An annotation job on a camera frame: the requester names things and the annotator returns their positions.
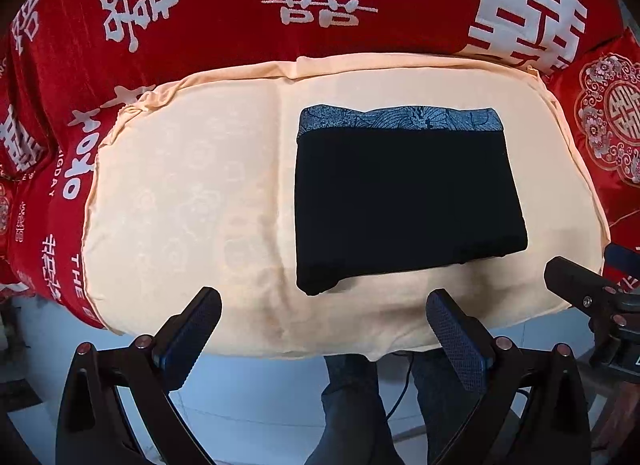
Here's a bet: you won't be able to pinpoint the black pants with grey waistband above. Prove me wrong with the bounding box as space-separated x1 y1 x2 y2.
293 104 530 296

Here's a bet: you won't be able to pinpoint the cream cloth cover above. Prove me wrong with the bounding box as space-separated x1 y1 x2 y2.
80 52 612 361

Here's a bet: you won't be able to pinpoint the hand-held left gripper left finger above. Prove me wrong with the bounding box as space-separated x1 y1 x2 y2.
55 286 223 465

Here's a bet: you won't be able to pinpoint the black cable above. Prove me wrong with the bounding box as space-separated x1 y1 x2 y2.
386 352 416 417

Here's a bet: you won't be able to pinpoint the person's leg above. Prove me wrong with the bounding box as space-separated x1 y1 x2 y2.
407 350 483 465
320 354 406 465

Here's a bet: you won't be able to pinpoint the person's right leg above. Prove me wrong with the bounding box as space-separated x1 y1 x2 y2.
407 350 483 465

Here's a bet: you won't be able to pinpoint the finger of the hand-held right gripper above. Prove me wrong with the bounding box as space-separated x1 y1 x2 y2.
544 255 622 317

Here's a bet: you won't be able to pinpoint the red embroidered pillow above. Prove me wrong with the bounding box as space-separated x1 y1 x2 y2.
542 28 640 266

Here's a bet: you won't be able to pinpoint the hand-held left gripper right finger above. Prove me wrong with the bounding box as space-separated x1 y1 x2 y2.
426 288 593 465

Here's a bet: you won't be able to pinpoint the person's left leg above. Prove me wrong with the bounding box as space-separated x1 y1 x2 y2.
320 354 406 465

